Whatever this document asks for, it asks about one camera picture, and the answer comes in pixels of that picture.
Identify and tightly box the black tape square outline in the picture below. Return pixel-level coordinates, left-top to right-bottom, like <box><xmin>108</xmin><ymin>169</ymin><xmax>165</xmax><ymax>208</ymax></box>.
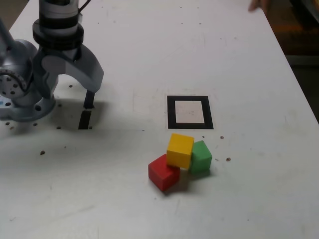
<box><xmin>166</xmin><ymin>95</ymin><xmax>214</xmax><ymax>130</ymax></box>

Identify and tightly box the red cube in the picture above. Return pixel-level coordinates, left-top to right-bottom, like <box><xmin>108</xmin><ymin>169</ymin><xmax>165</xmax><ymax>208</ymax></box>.
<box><xmin>148</xmin><ymin>153</ymin><xmax>180</xmax><ymax>192</ymax></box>

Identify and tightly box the person's hand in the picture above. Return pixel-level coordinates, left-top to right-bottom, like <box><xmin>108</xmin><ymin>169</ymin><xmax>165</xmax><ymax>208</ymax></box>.
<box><xmin>248</xmin><ymin>0</ymin><xmax>269</xmax><ymax>12</ymax></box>

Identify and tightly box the black tape strip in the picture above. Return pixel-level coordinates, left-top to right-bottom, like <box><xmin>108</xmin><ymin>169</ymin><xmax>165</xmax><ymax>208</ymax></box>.
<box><xmin>78</xmin><ymin>90</ymin><xmax>96</xmax><ymax>130</ymax></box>

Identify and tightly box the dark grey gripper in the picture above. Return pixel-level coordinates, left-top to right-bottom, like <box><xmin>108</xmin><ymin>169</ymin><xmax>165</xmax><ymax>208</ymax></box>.
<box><xmin>32</xmin><ymin>46</ymin><xmax>105</xmax><ymax>101</ymax></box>

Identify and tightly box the yellow cube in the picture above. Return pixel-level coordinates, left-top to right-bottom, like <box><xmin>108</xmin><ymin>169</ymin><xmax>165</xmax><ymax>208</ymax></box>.
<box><xmin>166</xmin><ymin>133</ymin><xmax>195</xmax><ymax>170</ymax></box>

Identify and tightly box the green cube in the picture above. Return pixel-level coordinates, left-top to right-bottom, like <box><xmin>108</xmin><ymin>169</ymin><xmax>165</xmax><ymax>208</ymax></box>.
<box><xmin>188</xmin><ymin>140</ymin><xmax>213</xmax><ymax>174</ymax></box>

